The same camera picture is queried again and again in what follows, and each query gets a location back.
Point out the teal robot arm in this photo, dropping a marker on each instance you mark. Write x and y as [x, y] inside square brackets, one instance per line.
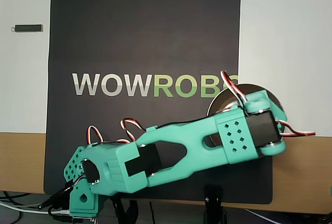
[181, 141]

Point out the metal bowl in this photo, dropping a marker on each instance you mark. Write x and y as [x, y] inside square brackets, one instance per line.
[225, 99]

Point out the black WOWROBO printed mat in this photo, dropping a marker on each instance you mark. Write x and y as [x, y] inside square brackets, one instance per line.
[155, 27]

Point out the white paper sheet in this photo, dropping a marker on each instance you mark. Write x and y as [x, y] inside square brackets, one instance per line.
[285, 27]

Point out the black USB stick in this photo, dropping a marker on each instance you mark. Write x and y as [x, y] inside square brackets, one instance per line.
[27, 28]

